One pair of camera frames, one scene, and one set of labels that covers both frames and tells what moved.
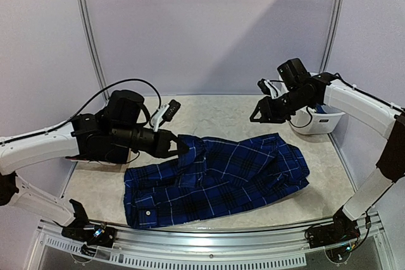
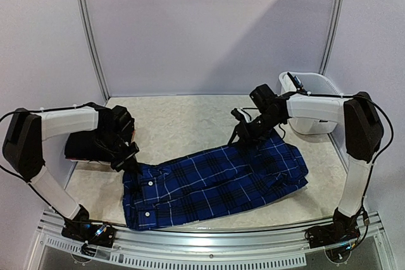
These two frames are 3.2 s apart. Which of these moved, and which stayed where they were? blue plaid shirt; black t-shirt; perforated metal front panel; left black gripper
Moved: left black gripper
Stayed: perforated metal front panel; blue plaid shirt; black t-shirt
